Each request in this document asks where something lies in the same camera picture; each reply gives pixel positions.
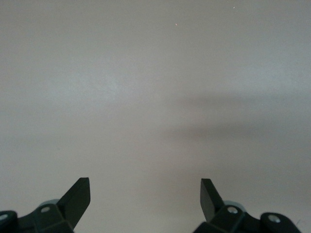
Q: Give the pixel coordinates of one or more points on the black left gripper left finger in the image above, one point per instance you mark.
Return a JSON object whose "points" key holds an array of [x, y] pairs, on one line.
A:
{"points": [[73, 201]]}

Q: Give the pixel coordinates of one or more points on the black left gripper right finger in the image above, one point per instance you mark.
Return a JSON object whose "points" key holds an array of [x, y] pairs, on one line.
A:
{"points": [[209, 201]]}

